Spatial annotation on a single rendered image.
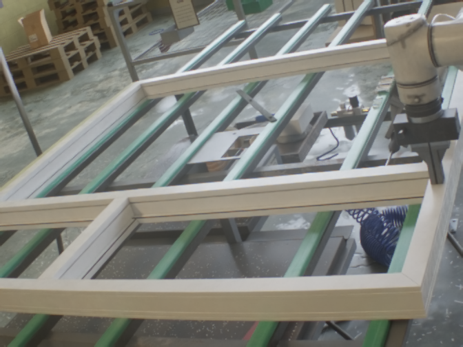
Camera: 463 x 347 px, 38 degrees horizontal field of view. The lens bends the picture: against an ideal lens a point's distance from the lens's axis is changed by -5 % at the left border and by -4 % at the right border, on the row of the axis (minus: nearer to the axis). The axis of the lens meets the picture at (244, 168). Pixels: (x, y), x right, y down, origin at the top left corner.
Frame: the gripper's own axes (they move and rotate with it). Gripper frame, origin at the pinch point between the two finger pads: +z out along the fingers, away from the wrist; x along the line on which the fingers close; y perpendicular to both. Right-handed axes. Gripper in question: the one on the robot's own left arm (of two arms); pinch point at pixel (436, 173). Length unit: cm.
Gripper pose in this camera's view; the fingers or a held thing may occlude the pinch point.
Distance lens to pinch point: 149.1
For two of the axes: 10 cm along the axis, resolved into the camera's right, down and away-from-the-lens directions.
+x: 8.9, -0.9, -4.5
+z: 2.8, 8.8, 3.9
